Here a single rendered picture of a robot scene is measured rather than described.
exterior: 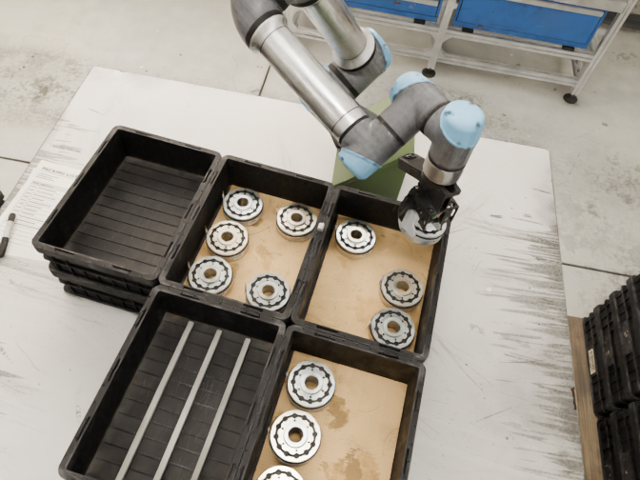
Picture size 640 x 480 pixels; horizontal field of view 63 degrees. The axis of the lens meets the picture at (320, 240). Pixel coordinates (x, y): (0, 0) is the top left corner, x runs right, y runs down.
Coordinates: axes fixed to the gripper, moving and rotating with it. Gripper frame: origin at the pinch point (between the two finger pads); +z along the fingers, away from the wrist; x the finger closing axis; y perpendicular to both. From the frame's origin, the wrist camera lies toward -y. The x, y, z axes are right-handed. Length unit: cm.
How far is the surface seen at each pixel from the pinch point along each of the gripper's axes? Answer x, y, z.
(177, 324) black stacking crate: -55, -2, 16
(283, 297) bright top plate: -31.3, 1.5, 13.5
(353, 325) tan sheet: -17.8, 12.5, 16.2
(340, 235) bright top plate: -11.8, -9.9, 13.3
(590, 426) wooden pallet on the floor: 67, 52, 85
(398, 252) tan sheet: 1.4, -1.8, 16.2
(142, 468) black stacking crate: -69, 26, 16
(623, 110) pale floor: 212, -86, 99
